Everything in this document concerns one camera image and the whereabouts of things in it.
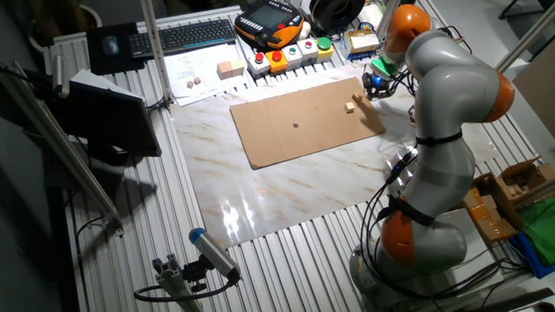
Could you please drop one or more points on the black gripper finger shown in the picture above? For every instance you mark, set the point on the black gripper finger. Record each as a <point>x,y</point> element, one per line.
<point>367,92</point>
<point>382,95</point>

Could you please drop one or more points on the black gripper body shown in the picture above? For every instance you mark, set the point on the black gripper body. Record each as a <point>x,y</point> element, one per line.
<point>381,81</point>

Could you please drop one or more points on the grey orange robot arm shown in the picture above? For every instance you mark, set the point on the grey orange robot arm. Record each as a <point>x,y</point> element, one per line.
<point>451,95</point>

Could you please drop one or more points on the flat blue box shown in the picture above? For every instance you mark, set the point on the flat blue box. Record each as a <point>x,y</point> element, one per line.
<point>357,56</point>

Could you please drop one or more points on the cardboard box with white label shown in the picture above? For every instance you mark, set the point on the cardboard box with white label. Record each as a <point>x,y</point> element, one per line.
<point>362,42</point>

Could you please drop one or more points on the yellow box green button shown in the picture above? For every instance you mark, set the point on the yellow box green button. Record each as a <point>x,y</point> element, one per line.
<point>324,51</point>

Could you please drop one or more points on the white box small red button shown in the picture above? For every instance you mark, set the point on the white box small red button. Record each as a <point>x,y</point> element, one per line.
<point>308,51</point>

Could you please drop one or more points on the black filament spool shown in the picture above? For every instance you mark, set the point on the black filament spool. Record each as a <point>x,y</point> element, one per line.
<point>336,15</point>

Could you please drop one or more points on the white box green button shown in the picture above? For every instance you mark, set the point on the white box green button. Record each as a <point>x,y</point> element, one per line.
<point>292,57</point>

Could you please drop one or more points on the white round knob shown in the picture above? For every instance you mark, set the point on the white round knob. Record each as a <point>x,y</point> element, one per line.
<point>305,30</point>

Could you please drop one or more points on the brown cardboard sheet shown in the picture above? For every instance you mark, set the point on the brown cardboard sheet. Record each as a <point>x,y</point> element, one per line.
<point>282,134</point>

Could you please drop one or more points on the orange box red button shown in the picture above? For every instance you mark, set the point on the orange box red button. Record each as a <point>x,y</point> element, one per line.
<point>276,63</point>

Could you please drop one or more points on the white box red mushroom button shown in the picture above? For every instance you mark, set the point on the white box red mushroom button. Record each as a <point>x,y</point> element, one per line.
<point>259,66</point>

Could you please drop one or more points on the black orange teach pendant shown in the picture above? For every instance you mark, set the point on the black orange teach pendant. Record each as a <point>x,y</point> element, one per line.
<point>269,19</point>

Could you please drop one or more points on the large wooden cube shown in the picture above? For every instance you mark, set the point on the large wooden cube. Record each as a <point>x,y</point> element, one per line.
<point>224,70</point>
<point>238,67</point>

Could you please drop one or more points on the white marble pattern mat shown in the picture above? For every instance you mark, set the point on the white marble pattern mat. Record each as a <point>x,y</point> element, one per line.
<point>269,195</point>

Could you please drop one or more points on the brown cardboard panel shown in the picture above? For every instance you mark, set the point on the brown cardboard panel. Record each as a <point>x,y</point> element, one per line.
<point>537,91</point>

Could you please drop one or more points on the yellowish cardboard box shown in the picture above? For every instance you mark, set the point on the yellowish cardboard box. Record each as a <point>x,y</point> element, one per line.
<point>485,216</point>

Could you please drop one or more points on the open brown cardboard box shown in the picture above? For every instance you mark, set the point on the open brown cardboard box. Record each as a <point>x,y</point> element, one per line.
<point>520,177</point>

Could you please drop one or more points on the printed paper sheets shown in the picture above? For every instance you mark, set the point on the printed paper sheets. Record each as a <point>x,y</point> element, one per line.
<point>195,65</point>

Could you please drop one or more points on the black keyboard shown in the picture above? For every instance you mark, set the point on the black keyboard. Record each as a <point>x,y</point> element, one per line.
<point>182,37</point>

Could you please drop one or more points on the green cloth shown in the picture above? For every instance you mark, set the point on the green cloth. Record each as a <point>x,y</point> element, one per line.
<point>542,229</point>

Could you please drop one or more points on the blue bag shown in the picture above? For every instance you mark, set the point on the blue bag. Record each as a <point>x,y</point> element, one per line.
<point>533,262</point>

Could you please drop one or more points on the black monitor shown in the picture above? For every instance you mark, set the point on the black monitor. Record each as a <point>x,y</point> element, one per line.
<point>108,121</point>

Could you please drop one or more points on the grey computer mouse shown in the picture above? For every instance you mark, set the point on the grey computer mouse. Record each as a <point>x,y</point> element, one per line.
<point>110,45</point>

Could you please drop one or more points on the black mouse pad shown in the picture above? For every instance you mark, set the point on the black mouse pad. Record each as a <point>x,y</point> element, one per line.
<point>97,64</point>

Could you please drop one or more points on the short aluminium profile stub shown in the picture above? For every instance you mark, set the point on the short aluminium profile stub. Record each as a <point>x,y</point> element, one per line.
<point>175,286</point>

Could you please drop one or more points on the slanted aluminium profile beam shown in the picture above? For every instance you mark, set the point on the slanted aluminium profile beam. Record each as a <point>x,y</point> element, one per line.
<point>65,156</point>

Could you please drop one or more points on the green printed wrist mount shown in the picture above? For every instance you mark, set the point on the green printed wrist mount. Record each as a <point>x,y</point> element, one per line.
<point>383,67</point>

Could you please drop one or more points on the aluminium profile post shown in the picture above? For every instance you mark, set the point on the aluminium profile post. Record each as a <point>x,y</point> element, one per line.
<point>520,43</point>
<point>154,43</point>

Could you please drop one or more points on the silver camera with blue end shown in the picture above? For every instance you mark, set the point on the silver camera with blue end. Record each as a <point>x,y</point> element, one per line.
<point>212,253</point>

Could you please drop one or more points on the black camera clamp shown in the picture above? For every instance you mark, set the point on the black camera clamp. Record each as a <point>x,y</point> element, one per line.
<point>195,273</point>

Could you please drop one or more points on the silver bar camera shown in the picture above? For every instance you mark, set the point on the silver bar camera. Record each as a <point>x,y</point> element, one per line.
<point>59,76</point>

